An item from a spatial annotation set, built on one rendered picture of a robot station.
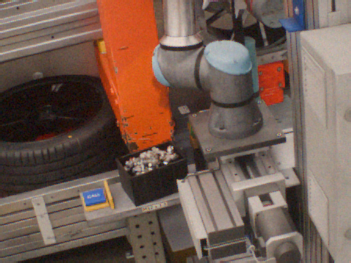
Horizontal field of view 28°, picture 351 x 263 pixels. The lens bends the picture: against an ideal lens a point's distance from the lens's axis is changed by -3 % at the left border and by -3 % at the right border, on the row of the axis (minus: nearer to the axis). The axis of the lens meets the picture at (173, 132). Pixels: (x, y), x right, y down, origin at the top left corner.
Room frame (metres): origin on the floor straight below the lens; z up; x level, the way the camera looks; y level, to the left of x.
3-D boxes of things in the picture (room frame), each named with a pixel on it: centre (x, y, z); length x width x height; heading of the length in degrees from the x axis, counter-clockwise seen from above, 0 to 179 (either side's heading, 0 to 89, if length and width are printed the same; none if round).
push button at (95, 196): (1.95, 0.29, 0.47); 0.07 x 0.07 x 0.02; 10
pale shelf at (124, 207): (1.98, 0.12, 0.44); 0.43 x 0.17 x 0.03; 100
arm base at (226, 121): (1.69, -0.17, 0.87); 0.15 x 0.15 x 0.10
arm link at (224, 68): (1.69, -0.16, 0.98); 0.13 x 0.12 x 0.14; 58
